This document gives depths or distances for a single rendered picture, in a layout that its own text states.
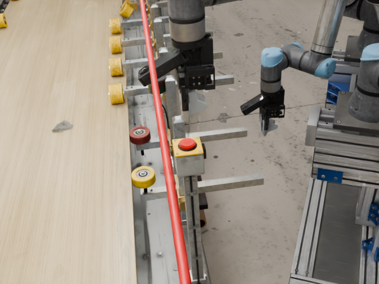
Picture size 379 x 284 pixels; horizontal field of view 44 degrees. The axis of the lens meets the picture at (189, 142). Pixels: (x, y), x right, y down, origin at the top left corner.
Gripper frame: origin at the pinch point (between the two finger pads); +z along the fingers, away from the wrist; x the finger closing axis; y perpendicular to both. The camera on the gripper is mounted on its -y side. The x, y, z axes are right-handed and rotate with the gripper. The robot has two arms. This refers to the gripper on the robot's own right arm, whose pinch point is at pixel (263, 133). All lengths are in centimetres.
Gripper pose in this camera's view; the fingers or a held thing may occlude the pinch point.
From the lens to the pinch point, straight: 187.4
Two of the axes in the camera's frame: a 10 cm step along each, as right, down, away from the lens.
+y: 9.9, -1.3, 0.7
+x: -1.3, -5.8, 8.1
